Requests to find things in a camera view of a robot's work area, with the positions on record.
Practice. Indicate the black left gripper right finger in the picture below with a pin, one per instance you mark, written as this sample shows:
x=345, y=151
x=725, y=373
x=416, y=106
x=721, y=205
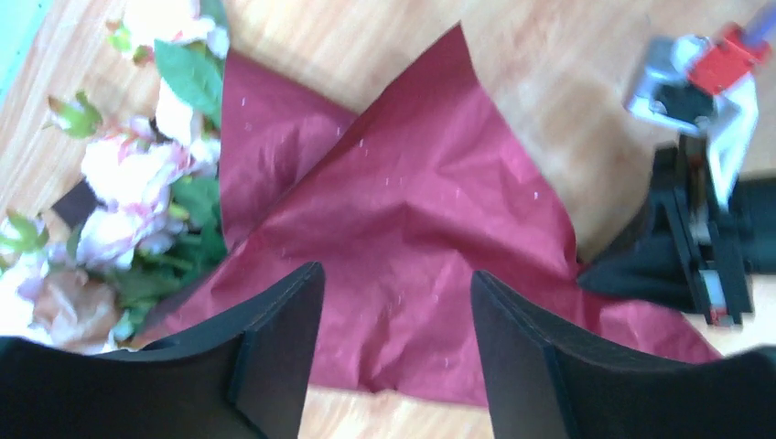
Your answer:
x=548, y=378

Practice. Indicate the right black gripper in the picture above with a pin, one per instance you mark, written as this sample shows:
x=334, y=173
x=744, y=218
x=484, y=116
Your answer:
x=695, y=257

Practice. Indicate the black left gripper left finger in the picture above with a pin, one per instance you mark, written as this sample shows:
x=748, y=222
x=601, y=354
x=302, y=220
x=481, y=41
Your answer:
x=240, y=374

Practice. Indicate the pink fake flower bunch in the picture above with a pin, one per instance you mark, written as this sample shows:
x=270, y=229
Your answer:
x=152, y=223

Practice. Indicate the maroon wrapping paper sheet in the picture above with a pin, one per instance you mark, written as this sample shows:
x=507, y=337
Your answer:
x=401, y=205

